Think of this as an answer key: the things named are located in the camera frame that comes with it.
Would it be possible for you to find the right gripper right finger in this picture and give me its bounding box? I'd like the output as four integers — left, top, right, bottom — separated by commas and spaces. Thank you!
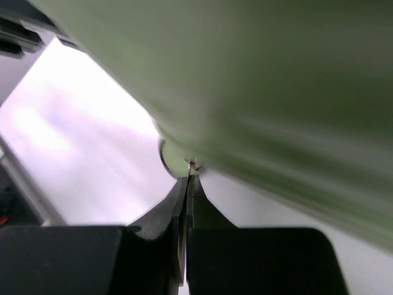
186, 176, 349, 294

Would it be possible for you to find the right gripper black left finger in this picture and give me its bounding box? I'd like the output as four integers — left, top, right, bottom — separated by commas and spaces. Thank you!
1, 178, 188, 294

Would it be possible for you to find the green hard-shell suitcase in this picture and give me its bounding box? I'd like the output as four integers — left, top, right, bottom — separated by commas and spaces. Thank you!
33, 1, 392, 251

